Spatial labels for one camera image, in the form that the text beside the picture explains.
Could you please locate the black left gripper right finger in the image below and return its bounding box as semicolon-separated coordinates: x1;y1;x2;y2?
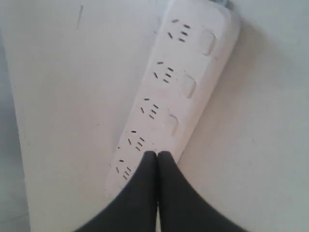
157;151;244;232

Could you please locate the grey power cord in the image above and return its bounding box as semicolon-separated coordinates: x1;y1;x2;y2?
214;0;234;8

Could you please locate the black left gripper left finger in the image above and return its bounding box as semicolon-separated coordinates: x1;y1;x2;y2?
77;151;158;232

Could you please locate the white five-socket power strip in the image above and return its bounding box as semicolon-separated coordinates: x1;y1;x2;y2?
104;0;240;198

